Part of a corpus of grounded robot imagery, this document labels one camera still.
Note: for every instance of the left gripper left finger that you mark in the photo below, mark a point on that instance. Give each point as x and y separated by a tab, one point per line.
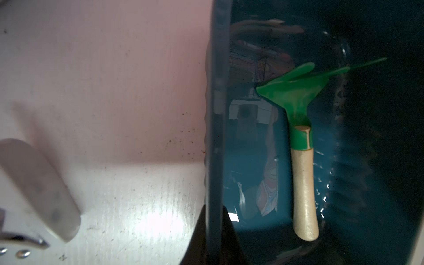
197	250

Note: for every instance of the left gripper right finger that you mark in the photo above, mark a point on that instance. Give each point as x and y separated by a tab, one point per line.
231	251

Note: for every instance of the green trowel wooden handle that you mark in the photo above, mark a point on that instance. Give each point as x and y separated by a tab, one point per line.
294	91

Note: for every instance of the teal storage box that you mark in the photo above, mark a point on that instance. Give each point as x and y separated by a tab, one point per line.
368	131

